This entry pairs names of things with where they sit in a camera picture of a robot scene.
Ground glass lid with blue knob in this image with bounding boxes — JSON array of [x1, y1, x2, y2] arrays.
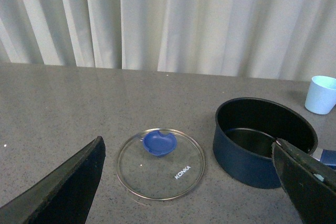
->
[[116, 129, 206, 201]]

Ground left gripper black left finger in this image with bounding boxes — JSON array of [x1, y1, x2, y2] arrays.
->
[[1, 136, 106, 223]]

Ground dark blue saucepan with handle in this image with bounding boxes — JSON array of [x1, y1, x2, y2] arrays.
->
[[213, 98, 335, 189]]

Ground white pleated curtain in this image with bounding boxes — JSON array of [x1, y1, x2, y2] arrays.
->
[[1, 0, 335, 81]]

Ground light blue plastic cup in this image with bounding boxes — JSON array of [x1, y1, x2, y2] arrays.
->
[[304, 76, 335, 115]]

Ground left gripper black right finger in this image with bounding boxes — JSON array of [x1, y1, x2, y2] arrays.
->
[[272, 138, 335, 223]]

